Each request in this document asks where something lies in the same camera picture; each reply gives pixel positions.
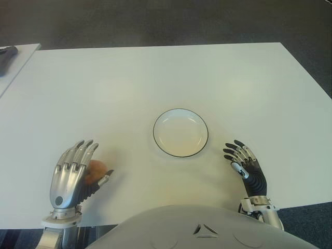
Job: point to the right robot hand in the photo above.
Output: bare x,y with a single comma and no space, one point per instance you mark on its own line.
255,181

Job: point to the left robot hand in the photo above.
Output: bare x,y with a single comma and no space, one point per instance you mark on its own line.
67,181

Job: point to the red-yellow apple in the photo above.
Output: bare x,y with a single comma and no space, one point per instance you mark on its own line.
97,171

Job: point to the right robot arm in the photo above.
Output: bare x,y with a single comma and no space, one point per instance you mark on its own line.
269,215

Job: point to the white plate with black rim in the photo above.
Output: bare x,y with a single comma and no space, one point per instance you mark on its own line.
180,133

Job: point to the grey robot torso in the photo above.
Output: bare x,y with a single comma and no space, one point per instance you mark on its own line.
202,230

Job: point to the white side table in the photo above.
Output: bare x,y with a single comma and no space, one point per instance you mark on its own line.
18,67

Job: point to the dark grey device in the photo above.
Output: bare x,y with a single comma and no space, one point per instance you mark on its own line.
6,58

